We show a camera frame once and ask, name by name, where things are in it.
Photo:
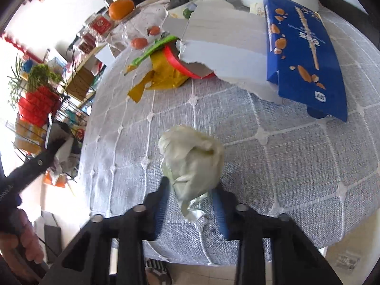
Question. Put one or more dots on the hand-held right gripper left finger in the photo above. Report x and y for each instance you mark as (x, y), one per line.
(161, 216)

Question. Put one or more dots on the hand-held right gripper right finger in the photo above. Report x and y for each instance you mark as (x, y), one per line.
(221, 216)

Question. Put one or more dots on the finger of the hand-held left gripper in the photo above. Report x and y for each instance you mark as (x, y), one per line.
(32, 167)

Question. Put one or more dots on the white plastic bag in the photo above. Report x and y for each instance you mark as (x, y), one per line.
(190, 160)

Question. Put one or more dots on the yellow wrapper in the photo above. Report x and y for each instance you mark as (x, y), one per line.
(166, 74)

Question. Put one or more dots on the person's left hand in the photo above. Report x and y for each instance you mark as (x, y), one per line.
(28, 243)

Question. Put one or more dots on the orange packet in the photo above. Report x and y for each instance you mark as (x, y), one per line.
(55, 179)

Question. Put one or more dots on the yellow carton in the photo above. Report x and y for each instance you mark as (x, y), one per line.
(28, 136)

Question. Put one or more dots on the striped cloth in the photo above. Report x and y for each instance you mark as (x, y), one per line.
(157, 273)

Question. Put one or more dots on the grey checked tablecloth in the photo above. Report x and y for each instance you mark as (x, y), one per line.
(267, 169)

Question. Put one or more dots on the brown wooden box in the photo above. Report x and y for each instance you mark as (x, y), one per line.
(78, 84)

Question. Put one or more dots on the clear plastic packet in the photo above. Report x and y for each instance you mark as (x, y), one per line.
(346, 261)

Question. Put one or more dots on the small white box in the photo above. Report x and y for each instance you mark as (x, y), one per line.
(105, 55)

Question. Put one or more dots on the red label glass jar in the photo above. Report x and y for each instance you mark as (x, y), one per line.
(101, 25)
(87, 43)

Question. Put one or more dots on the clear glass jar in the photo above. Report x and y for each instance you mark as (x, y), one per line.
(121, 35)

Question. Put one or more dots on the green wrapper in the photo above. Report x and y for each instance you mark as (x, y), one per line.
(154, 49)

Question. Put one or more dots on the torn white cardboard sheet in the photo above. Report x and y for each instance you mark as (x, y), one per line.
(225, 35)

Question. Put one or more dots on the large orange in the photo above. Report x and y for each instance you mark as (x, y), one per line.
(120, 9)

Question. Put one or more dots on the blue snack box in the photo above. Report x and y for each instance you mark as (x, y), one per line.
(302, 50)

